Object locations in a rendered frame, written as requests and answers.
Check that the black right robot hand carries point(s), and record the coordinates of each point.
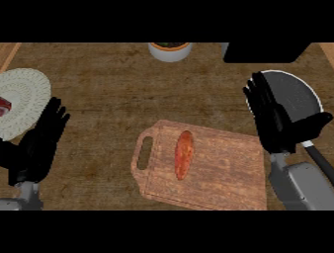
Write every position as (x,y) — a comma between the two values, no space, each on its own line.
(276,125)

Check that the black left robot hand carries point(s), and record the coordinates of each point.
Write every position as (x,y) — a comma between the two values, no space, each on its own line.
(36,148)

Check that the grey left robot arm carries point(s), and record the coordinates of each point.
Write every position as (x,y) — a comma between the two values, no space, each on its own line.
(19,198)

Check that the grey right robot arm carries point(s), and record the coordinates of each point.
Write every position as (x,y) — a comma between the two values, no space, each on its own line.
(300,184)

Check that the dark grey frying pan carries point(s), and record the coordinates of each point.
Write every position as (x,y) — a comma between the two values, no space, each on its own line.
(297,99)

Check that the wooden cutting board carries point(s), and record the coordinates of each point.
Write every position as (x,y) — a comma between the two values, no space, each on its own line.
(206,168)

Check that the round white woven placemat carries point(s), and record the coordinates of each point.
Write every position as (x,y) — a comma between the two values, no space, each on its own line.
(14,102)

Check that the black appliance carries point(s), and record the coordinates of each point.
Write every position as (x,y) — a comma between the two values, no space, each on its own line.
(263,52)

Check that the white plant pot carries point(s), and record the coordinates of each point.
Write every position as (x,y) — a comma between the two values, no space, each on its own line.
(169,51)

